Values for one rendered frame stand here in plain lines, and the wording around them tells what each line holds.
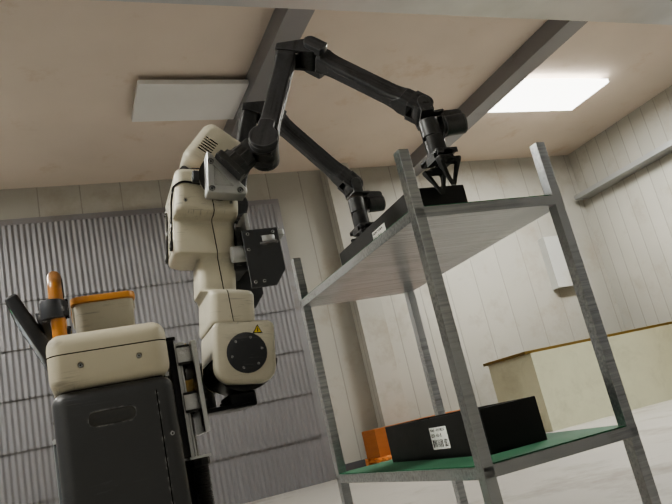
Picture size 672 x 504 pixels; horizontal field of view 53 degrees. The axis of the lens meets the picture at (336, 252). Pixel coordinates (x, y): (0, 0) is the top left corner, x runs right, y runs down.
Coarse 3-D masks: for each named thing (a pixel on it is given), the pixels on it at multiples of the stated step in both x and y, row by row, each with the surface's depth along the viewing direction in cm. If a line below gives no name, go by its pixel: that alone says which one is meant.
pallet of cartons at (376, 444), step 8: (368, 432) 670; (376, 432) 657; (384, 432) 660; (368, 440) 672; (376, 440) 655; (384, 440) 658; (368, 448) 674; (376, 448) 657; (384, 448) 655; (368, 456) 676; (376, 456) 659; (384, 456) 650; (368, 464) 672
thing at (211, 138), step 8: (208, 128) 187; (216, 128) 188; (200, 136) 186; (208, 136) 186; (216, 136) 187; (224, 136) 188; (192, 144) 185; (200, 144) 185; (208, 144) 186; (216, 144) 186; (224, 144) 187; (232, 144) 188; (184, 152) 184; (192, 152) 183; (200, 152) 184; (216, 152) 186; (184, 160) 184; (192, 160) 183; (200, 160) 183
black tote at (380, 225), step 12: (420, 192) 182; (432, 192) 183; (456, 192) 186; (396, 204) 189; (432, 204) 182; (384, 216) 196; (396, 216) 189; (372, 228) 205; (384, 228) 197; (360, 240) 214; (372, 240) 206; (348, 252) 224
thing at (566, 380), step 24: (624, 336) 724; (648, 336) 736; (504, 360) 704; (528, 360) 678; (552, 360) 681; (576, 360) 692; (624, 360) 714; (648, 360) 725; (504, 384) 719; (528, 384) 682; (552, 384) 672; (576, 384) 682; (600, 384) 693; (624, 384) 704; (648, 384) 715; (552, 408) 663; (576, 408) 673; (600, 408) 683
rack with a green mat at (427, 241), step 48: (384, 240) 173; (432, 240) 157; (480, 240) 195; (336, 288) 216; (384, 288) 235; (432, 288) 154; (576, 288) 170; (432, 384) 242; (336, 432) 224; (480, 432) 146; (576, 432) 171; (624, 432) 159; (384, 480) 188; (432, 480) 163; (480, 480) 144
